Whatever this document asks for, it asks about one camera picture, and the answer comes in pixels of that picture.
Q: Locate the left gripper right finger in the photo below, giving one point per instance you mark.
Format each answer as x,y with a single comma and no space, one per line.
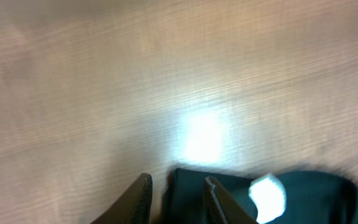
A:
220,207

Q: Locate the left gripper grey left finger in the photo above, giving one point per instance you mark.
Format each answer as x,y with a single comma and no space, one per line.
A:
133,206

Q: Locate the black t-shirt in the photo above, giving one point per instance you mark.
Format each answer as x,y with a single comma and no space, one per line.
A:
312,197

